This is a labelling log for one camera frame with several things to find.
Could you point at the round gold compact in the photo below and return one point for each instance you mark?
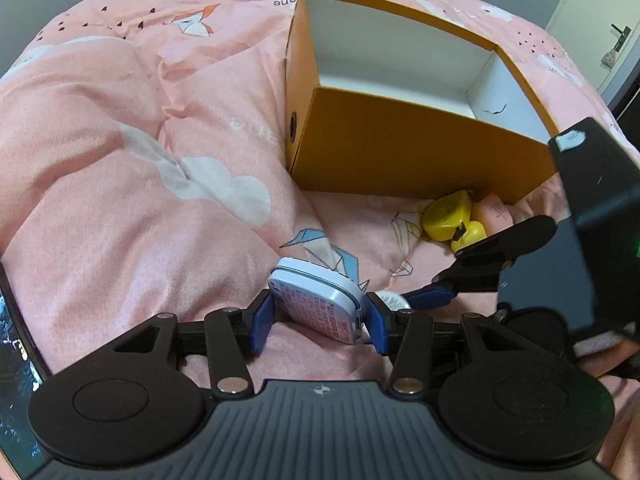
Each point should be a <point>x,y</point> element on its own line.
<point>392,301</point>

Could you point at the white tin with pink label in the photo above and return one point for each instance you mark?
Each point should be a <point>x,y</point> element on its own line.
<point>320,305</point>

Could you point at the dark screen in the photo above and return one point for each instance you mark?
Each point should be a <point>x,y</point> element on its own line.
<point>17,360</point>

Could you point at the white door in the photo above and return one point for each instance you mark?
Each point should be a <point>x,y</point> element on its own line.
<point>590,5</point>

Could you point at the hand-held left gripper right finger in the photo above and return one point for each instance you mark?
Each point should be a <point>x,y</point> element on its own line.
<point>378,325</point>

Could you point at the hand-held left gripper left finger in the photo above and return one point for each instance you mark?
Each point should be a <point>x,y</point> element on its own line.
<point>260,322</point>

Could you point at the pink bottle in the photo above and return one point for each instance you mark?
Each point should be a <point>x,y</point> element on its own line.
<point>495,215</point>

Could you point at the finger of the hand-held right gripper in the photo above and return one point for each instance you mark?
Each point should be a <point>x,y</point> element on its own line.
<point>510,242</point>
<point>430,296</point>

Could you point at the orange cardboard box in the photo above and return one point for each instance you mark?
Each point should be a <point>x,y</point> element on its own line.
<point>410,145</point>

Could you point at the yellow tape measure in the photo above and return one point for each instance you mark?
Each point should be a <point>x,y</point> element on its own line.
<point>442,215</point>

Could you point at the small hanging pouch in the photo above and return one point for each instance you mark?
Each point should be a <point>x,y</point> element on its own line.
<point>608,57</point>

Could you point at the pink printed blanket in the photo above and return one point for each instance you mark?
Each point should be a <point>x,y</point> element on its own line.
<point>125,185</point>

